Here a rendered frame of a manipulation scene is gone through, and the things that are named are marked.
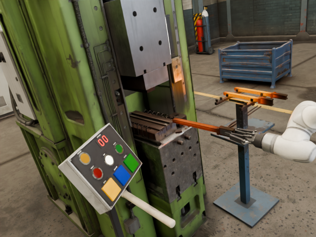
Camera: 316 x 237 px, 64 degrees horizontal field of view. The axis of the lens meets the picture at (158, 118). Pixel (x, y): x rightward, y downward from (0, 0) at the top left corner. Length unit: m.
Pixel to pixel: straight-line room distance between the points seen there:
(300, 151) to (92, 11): 1.18
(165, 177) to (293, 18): 8.20
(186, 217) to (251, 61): 3.70
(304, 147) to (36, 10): 1.56
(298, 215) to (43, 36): 2.27
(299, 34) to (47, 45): 8.33
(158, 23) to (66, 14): 0.50
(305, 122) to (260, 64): 3.95
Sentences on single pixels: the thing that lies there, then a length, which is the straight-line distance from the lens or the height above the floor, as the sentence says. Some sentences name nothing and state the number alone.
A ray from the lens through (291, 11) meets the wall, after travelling 9.40.
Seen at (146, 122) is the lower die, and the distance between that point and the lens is 1.76.
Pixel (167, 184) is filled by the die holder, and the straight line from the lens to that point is 1.73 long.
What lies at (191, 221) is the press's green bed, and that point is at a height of 0.14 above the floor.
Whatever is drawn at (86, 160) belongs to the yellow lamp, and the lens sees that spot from 1.14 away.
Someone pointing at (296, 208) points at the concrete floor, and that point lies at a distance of 2.51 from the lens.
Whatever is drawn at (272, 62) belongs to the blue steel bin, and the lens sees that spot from 5.03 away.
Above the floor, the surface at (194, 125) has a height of 1.04.
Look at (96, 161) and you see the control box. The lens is 1.18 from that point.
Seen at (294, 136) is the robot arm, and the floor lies 1.10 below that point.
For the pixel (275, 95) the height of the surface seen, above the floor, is 1.01.
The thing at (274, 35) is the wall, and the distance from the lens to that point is 9.76.
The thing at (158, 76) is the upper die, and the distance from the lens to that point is 1.55.
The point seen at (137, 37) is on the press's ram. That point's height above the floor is 1.57.
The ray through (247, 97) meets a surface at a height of 1.01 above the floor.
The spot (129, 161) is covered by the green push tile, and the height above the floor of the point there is 1.02.
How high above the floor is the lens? 1.70
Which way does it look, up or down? 23 degrees down
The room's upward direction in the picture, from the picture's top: 11 degrees counter-clockwise
